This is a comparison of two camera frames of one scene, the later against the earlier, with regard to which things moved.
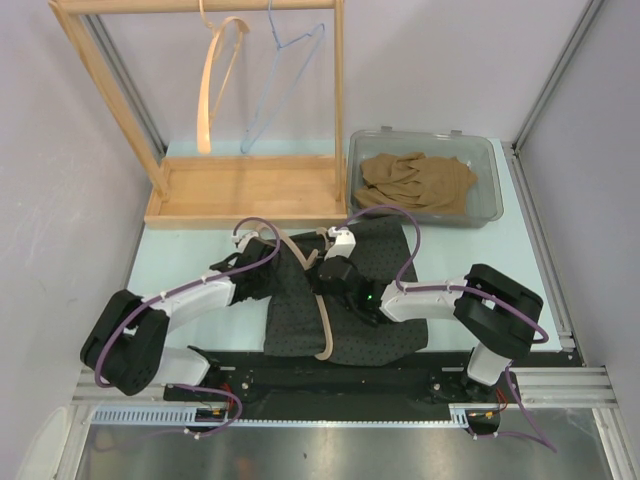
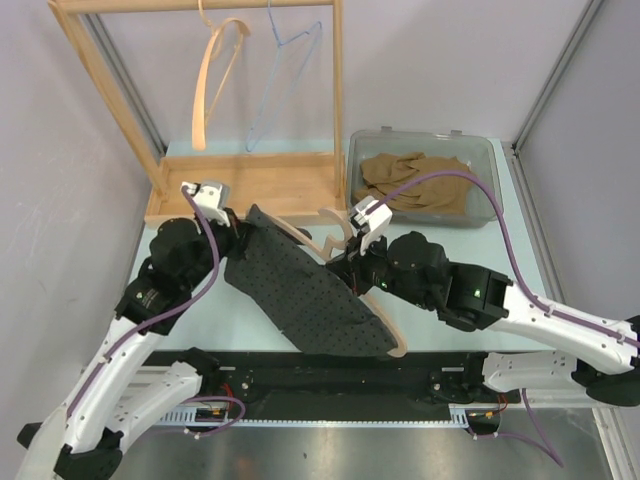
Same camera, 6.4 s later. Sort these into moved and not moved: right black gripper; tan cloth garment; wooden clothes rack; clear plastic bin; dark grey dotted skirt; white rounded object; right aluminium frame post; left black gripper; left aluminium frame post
Moved: right black gripper; left black gripper; dark grey dotted skirt
Not moved: clear plastic bin; left aluminium frame post; white rounded object; tan cloth garment; wooden clothes rack; right aluminium frame post
